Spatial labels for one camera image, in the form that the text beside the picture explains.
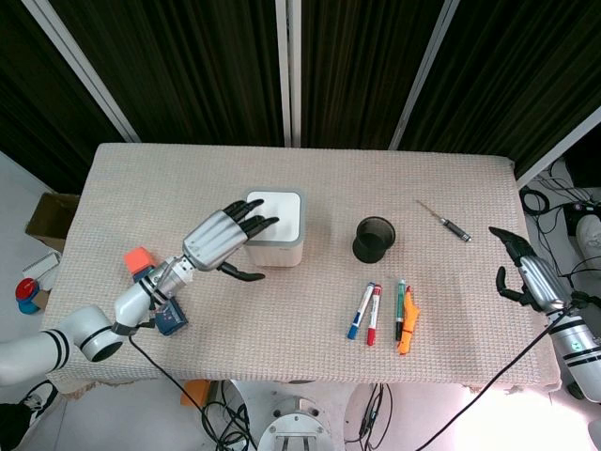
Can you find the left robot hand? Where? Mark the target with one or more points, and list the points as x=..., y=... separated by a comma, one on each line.
x=211, y=239

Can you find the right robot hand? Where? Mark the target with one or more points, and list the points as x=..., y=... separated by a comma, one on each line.
x=540, y=282

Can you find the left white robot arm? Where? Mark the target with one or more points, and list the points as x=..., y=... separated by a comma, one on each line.
x=131, y=300

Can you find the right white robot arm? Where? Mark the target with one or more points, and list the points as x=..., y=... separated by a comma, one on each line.
x=580, y=347

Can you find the white square box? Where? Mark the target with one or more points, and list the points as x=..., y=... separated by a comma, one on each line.
x=277, y=256

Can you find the white shoe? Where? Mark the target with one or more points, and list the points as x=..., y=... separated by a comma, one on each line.
x=589, y=235

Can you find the dark blue box orange end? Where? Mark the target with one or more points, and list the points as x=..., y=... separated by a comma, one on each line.
x=138, y=260

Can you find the beige waffle weave tablecloth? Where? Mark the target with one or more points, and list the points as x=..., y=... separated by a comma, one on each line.
x=305, y=178

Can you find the orange utility knife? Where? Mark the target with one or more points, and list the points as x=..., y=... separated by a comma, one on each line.
x=410, y=319

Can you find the green black whiteboard marker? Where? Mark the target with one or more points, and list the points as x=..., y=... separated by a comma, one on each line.
x=400, y=300

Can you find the orange object under table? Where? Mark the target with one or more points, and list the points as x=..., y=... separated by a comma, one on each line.
x=197, y=392

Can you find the black mesh pen holder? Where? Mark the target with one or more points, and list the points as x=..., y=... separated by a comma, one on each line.
x=371, y=253

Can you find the brown cardboard box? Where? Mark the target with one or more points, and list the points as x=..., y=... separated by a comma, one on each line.
x=51, y=221

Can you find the blue capped whiteboard marker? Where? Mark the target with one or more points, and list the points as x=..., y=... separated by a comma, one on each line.
x=360, y=310

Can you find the red capped whiteboard marker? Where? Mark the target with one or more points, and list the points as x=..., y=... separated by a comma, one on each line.
x=374, y=315

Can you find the dark pleated curtain panel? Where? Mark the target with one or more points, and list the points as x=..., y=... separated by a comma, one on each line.
x=516, y=70
x=28, y=94
x=357, y=70
x=188, y=70

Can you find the white spiral notebook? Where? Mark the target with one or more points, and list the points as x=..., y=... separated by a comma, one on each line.
x=42, y=270

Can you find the red and blue round object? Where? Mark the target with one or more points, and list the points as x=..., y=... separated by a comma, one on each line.
x=26, y=291

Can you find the white robot torso base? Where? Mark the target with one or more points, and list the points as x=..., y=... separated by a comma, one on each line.
x=293, y=427

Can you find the black white sneaker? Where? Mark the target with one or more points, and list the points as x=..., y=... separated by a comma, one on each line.
x=40, y=397

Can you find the white double frame post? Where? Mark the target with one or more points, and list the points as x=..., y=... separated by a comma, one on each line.
x=287, y=70

